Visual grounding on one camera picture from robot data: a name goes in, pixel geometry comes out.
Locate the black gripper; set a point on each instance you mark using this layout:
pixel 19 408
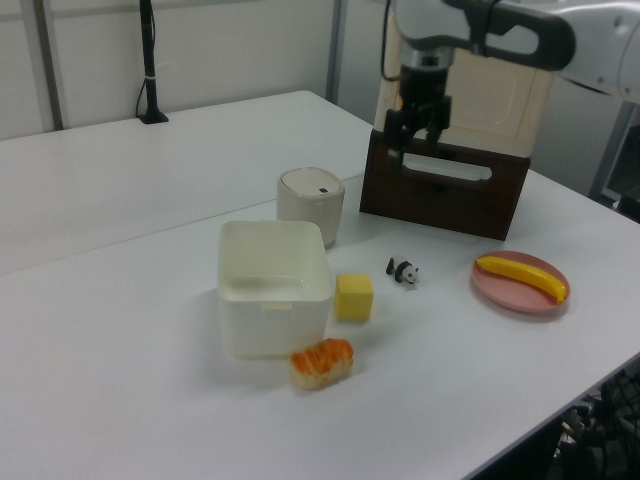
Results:
pixel 425 92

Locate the white plastic box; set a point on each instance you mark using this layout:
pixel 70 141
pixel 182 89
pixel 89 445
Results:
pixel 272 325

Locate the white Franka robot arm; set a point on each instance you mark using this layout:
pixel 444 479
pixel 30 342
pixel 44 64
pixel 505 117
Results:
pixel 600 45

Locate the dark brown wooden drawer box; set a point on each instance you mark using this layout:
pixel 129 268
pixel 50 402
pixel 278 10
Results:
pixel 450 210

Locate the cream plastic cabinet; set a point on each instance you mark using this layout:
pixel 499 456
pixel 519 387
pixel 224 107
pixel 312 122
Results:
pixel 500 100

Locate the beige lidded trash can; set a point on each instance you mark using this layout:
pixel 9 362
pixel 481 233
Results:
pixel 310 200

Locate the panda toy figure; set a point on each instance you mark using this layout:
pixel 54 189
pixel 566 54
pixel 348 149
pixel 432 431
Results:
pixel 402 270

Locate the yellow toy banana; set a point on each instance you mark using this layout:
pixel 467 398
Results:
pixel 525 274

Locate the yellow cube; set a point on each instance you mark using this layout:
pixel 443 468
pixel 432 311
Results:
pixel 354 300

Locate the pink plate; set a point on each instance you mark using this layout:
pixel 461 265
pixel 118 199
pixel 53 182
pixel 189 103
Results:
pixel 505 296

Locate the orange topped toy bread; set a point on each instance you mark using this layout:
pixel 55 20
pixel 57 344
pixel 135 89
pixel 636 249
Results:
pixel 322 365

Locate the black pole stand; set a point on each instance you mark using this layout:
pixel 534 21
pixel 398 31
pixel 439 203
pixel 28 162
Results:
pixel 149 60

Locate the grey partition post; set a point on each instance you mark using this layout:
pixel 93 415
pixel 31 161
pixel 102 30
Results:
pixel 49 65
pixel 336 50

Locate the grey metal frame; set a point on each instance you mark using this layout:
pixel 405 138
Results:
pixel 617 150

